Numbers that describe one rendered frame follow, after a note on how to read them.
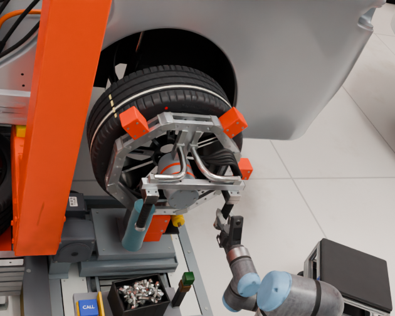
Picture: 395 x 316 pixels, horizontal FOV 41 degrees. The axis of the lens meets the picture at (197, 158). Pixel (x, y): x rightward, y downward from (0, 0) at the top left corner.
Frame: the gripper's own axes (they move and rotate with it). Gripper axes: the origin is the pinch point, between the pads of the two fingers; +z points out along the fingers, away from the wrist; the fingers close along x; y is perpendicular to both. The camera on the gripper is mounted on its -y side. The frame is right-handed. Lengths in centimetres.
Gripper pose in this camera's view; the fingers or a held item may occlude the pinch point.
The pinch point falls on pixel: (223, 209)
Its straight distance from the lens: 219.3
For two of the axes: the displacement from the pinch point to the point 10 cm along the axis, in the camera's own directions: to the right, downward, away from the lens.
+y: -3.0, 7.2, 6.3
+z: -2.6, -6.9, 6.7
